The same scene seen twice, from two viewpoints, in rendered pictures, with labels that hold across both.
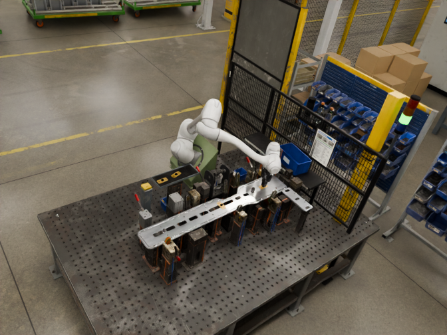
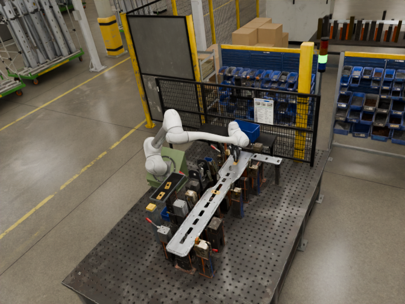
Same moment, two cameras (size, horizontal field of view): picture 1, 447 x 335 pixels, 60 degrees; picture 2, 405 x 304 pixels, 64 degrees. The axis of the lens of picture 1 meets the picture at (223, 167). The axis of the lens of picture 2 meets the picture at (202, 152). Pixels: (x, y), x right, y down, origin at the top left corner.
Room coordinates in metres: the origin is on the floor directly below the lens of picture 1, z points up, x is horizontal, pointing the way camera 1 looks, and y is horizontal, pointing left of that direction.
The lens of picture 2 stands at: (0.18, 0.50, 2.99)
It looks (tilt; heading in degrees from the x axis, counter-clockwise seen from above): 35 degrees down; 347
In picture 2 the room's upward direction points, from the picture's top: 8 degrees counter-clockwise
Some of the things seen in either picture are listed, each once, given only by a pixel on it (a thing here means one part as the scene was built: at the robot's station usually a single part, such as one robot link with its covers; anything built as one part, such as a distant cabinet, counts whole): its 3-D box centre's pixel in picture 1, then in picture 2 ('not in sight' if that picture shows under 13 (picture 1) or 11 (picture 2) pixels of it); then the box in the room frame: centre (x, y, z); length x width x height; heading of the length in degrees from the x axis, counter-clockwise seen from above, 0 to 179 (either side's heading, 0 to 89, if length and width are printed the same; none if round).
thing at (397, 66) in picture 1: (389, 82); (261, 49); (6.66, -2.63, 0.52); 1.20 x 0.80 x 1.05; 130
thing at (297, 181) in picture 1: (292, 195); (258, 158); (2.69, -0.66, 0.88); 0.08 x 0.08 x 0.36; 44
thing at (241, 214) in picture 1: (238, 227); (237, 202); (2.18, -0.20, 0.87); 0.12 x 0.09 x 0.35; 44
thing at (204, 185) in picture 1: (202, 202); (196, 198); (2.38, 0.12, 0.89); 0.13 x 0.11 x 0.38; 44
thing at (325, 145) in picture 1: (322, 147); (263, 111); (2.90, -0.83, 1.30); 0.23 x 0.02 x 0.31; 44
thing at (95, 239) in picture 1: (219, 223); (216, 207); (2.38, -0.06, 0.68); 2.56 x 1.61 x 0.04; 133
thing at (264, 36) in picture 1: (256, 68); (167, 79); (5.08, -0.21, 1.00); 1.34 x 0.14 x 2.00; 43
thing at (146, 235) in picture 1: (219, 207); (215, 193); (2.24, -0.03, 1.00); 1.38 x 0.22 x 0.02; 134
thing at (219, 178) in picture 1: (215, 191); (201, 184); (2.48, 0.04, 0.94); 0.18 x 0.13 x 0.49; 134
